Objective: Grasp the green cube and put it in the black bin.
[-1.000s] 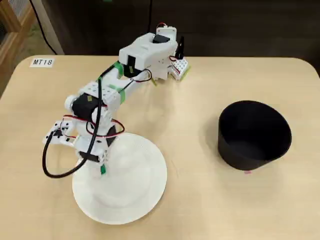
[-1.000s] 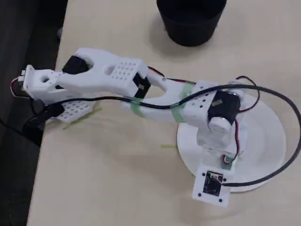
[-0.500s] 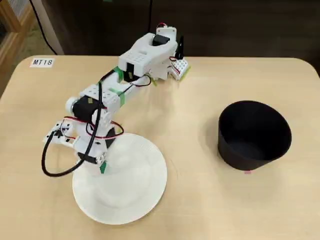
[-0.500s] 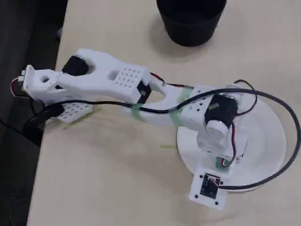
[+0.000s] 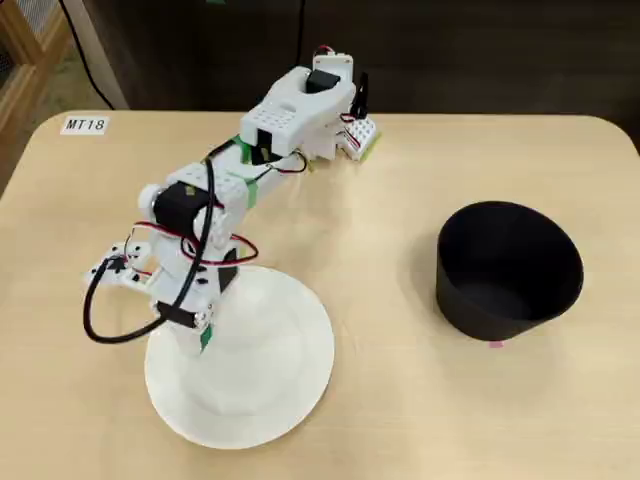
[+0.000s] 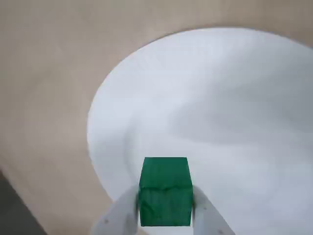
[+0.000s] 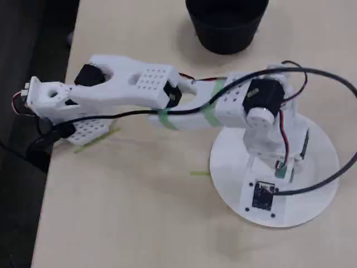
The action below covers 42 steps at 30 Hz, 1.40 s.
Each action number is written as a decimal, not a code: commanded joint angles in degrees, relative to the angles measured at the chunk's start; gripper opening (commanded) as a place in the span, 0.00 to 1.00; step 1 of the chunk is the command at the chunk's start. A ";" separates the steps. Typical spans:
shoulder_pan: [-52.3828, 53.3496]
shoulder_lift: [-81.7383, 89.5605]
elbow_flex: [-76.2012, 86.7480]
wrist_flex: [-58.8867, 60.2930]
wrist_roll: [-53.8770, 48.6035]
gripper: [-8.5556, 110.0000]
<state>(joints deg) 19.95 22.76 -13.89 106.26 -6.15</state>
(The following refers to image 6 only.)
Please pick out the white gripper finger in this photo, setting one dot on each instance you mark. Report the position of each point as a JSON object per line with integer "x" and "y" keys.
{"x": 210, "y": 218}
{"x": 117, "y": 215}

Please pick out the green cube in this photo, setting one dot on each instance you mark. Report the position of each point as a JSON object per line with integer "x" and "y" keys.
{"x": 165, "y": 193}

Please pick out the white paper plate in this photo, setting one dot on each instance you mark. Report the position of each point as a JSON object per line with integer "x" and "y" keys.
{"x": 220, "y": 110}

